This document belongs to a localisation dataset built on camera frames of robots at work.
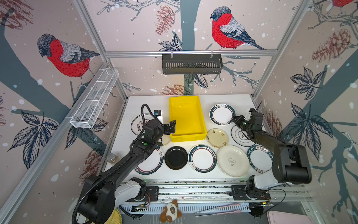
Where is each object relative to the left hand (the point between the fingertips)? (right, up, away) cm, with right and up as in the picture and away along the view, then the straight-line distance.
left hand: (169, 120), depth 80 cm
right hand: (+42, +1, +11) cm, 43 cm away
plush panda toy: (+2, -44, -14) cm, 46 cm away
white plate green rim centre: (+21, -26, +7) cm, 34 cm away
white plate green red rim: (+36, +2, +17) cm, 40 cm away
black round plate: (+4, -24, +5) cm, 25 cm away
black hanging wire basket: (+15, +40, +25) cm, 50 cm away
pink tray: (+54, -45, -15) cm, 72 cm away
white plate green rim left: (-9, -25, -1) cm, 27 cm away
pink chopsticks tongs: (+31, -43, -11) cm, 54 cm away
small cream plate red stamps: (+32, -14, +15) cm, 38 cm away
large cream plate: (+39, -26, +5) cm, 48 cm away
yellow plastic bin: (+13, +3, +32) cm, 34 cm away
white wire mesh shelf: (-42, +5, -9) cm, 43 cm away
